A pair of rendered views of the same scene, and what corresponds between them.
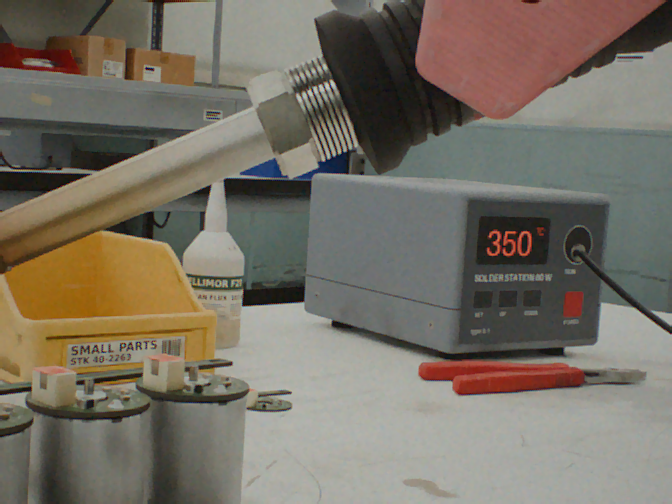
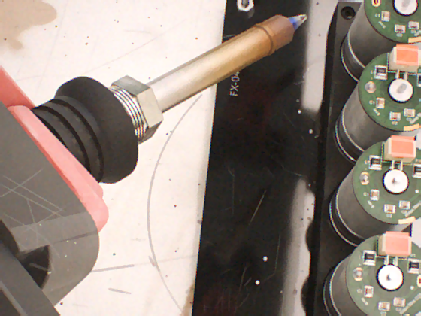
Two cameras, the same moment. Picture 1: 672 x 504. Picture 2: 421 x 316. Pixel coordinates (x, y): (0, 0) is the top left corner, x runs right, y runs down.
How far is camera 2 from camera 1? 0.31 m
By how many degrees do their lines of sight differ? 95
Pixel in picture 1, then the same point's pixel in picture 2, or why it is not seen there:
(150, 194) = (185, 68)
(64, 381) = (381, 241)
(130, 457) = (341, 284)
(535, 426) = not seen: outside the picture
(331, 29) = (86, 79)
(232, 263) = not seen: outside the picture
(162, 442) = not seen: outside the picture
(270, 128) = (121, 85)
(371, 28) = (66, 95)
